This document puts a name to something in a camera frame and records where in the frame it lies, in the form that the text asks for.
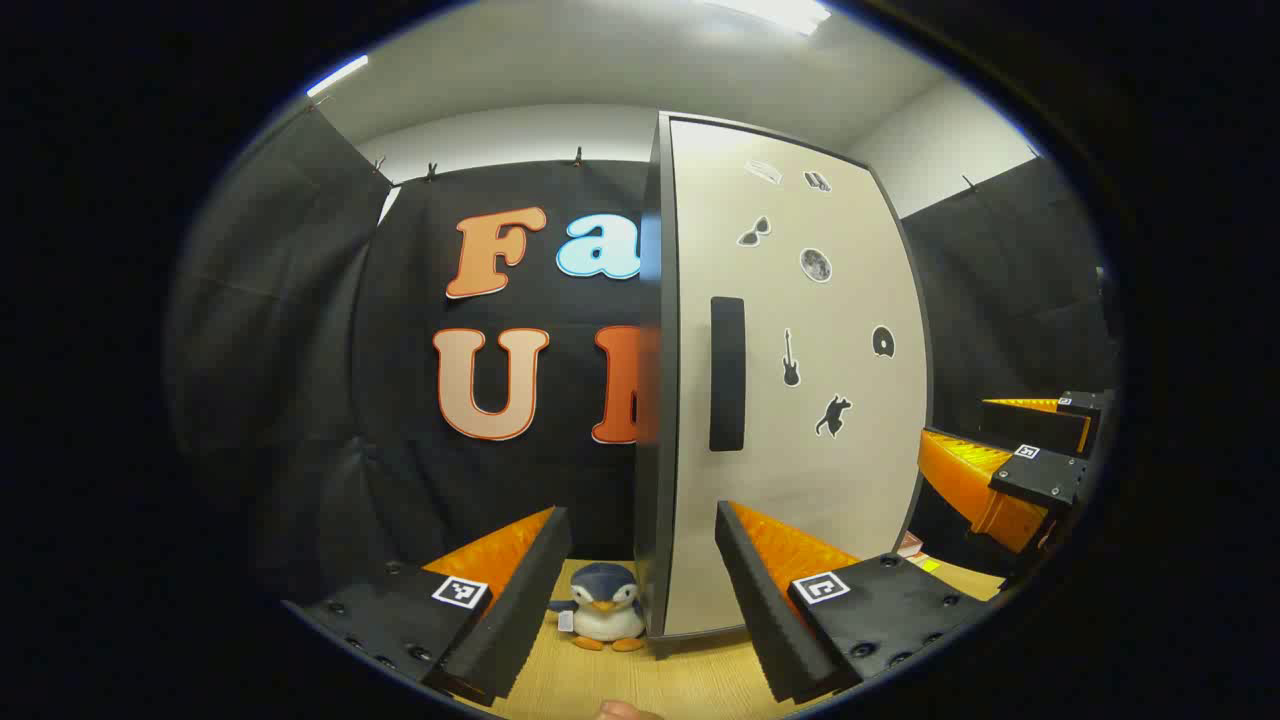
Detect narrow ceiling light strip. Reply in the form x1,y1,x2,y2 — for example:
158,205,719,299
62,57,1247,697
305,54,370,98

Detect black backdrop cloth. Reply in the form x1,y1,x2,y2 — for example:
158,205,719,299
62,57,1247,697
165,100,1121,606

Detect wide ceiling light panel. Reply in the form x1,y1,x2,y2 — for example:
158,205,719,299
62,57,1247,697
695,0,833,37

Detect blue white penguin plush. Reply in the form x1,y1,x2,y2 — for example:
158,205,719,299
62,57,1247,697
547,562,648,653

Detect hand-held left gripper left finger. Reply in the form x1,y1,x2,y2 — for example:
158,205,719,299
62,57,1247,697
283,505,574,709

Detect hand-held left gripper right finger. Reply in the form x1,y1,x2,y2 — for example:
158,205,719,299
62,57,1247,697
714,500,1004,706

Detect grey cabinet door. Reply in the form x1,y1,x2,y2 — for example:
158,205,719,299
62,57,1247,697
655,112,936,641

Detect black cabinet door handle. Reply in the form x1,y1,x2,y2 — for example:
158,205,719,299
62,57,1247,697
709,296,747,453

